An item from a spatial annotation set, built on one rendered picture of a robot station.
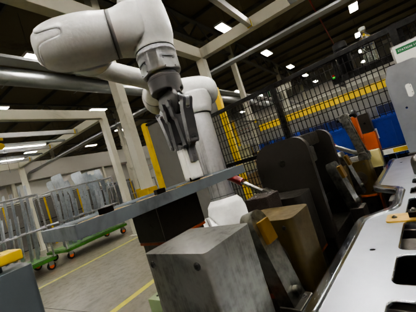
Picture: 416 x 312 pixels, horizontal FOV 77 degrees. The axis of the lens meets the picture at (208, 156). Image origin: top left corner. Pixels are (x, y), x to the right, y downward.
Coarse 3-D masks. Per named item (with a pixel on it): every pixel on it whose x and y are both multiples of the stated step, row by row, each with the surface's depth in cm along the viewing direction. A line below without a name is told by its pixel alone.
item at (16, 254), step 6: (6, 252) 30; (12, 252) 29; (18, 252) 29; (0, 258) 28; (6, 258) 29; (12, 258) 29; (18, 258) 29; (0, 264) 28; (6, 264) 29; (0, 270) 30
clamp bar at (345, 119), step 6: (348, 114) 89; (354, 114) 87; (342, 120) 89; (348, 120) 88; (348, 126) 88; (354, 126) 90; (348, 132) 88; (354, 132) 87; (354, 138) 88; (360, 138) 89; (354, 144) 88; (360, 144) 87; (360, 150) 87; (366, 150) 88
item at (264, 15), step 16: (0, 0) 250; (16, 0) 256; (32, 0) 265; (48, 0) 280; (64, 0) 297; (288, 0) 412; (304, 0) 427; (48, 16) 289; (256, 16) 458; (272, 16) 447; (240, 32) 477; (176, 48) 460; (192, 48) 505; (208, 48) 516
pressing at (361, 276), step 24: (384, 168) 86; (408, 168) 78; (384, 192) 66; (408, 192) 57; (384, 216) 48; (360, 240) 42; (384, 240) 39; (336, 264) 36; (360, 264) 35; (384, 264) 33; (336, 288) 31; (360, 288) 30; (384, 288) 29; (408, 288) 27
